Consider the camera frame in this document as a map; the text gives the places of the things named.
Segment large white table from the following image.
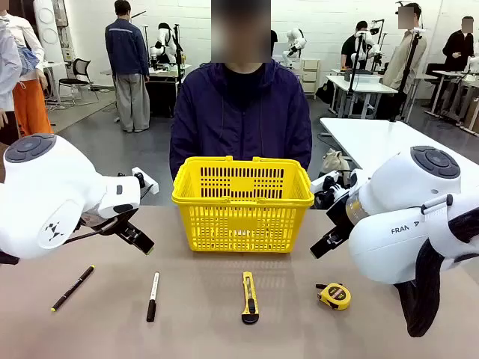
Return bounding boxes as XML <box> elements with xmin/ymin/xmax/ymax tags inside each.
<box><xmin>320</xmin><ymin>117</ymin><xmax>479</xmax><ymax>180</ymax></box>

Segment person in black t-shirt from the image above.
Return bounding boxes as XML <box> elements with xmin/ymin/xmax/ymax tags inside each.
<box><xmin>341</xmin><ymin>21</ymin><xmax>375</xmax><ymax>72</ymax></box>

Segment man in blue jacket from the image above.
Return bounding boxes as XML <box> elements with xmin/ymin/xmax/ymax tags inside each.
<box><xmin>104</xmin><ymin>0</ymin><xmax>151</xmax><ymax>133</ymax></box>

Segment mannequin with orange pants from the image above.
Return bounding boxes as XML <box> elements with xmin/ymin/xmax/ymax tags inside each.
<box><xmin>1</xmin><ymin>0</ymin><xmax>55</xmax><ymax>138</ymax></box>

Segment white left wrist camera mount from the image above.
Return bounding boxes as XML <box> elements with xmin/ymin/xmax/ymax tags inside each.
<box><xmin>131</xmin><ymin>167</ymin><xmax>160</xmax><ymax>196</ymax></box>

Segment person in beige jacket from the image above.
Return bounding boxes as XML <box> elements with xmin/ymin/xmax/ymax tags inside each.
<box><xmin>381</xmin><ymin>2</ymin><xmax>427</xmax><ymax>113</ymax></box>

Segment person in purple jacket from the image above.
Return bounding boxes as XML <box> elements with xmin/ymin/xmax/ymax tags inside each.
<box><xmin>168</xmin><ymin>0</ymin><xmax>314</xmax><ymax>182</ymax></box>

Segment person in black jacket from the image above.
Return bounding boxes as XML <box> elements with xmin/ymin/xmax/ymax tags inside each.
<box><xmin>442</xmin><ymin>16</ymin><xmax>476</xmax><ymax>74</ymax></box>

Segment black mesh office chair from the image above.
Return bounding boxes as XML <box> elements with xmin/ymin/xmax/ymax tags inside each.
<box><xmin>58</xmin><ymin>58</ymin><xmax>100</xmax><ymax>107</ymax></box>

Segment white background desk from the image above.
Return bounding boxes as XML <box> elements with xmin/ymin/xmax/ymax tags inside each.
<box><xmin>325</xmin><ymin>73</ymin><xmax>398</xmax><ymax>119</ymax></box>

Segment white marker black cap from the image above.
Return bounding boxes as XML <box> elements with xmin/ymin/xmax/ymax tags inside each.
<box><xmin>145</xmin><ymin>271</ymin><xmax>160</xmax><ymax>323</ymax></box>

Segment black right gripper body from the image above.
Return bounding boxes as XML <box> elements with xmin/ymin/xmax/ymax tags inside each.
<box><xmin>325</xmin><ymin>194</ymin><xmax>361</xmax><ymax>236</ymax></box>

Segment white drawer cabinet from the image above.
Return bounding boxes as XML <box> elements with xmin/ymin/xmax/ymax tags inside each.
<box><xmin>301</xmin><ymin>58</ymin><xmax>322</xmax><ymax>99</ymax></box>

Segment yellow tape measure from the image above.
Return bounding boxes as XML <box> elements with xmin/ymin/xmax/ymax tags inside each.
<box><xmin>316</xmin><ymin>283</ymin><xmax>352</xmax><ymax>310</ymax></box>

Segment black sleeved right arm cable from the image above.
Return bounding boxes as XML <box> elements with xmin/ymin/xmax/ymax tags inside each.
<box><xmin>396</xmin><ymin>215</ymin><xmax>479</xmax><ymax>338</ymax></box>

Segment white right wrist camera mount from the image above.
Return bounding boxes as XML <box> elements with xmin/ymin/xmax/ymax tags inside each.
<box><xmin>309</xmin><ymin>168</ymin><xmax>362</xmax><ymax>209</ymax></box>

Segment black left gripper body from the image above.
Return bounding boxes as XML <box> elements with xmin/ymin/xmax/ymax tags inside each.
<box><xmin>79</xmin><ymin>205</ymin><xmax>141</xmax><ymax>237</ymax></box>

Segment tall black tripod stand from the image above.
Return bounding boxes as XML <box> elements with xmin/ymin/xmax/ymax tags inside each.
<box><xmin>390</xmin><ymin>29</ymin><xmax>424</xmax><ymax>123</ymax></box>

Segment black backpack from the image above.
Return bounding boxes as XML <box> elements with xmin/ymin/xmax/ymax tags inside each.
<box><xmin>316</xmin><ymin>80</ymin><xmax>336</xmax><ymax>105</ymax></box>

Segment white tower air conditioner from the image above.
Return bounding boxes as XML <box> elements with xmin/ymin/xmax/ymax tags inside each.
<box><xmin>32</xmin><ymin>0</ymin><xmax>72</xmax><ymax>63</ymax></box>

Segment mannequin in light blue shirt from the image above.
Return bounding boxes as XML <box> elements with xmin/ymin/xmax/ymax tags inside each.
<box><xmin>0</xmin><ymin>18</ymin><xmax>24</xmax><ymax>147</ymax></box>

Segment yellow black utility knife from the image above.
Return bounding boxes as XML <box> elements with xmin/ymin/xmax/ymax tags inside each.
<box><xmin>241</xmin><ymin>271</ymin><xmax>260</xmax><ymax>325</ymax></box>

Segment black pen yellow tip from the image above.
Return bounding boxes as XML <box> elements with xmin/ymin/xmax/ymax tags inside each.
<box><xmin>50</xmin><ymin>265</ymin><xmax>96</xmax><ymax>313</ymax></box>

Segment beige cloth bag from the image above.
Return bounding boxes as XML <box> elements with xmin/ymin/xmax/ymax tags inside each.
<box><xmin>322</xmin><ymin>148</ymin><xmax>351</xmax><ymax>173</ymax></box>

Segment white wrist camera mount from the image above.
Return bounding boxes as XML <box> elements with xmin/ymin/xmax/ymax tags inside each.
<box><xmin>131</xmin><ymin>167</ymin><xmax>160</xmax><ymax>196</ymax></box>
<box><xmin>309</xmin><ymin>168</ymin><xmax>362</xmax><ymax>209</ymax></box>

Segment yellow plastic shopping basket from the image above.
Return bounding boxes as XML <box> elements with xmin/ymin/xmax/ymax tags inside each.
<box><xmin>171</xmin><ymin>156</ymin><xmax>315</xmax><ymax>254</ymax></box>

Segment short black tripod stand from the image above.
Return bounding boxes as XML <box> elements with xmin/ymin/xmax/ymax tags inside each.
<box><xmin>347</xmin><ymin>31</ymin><xmax>367</xmax><ymax>96</ymax></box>

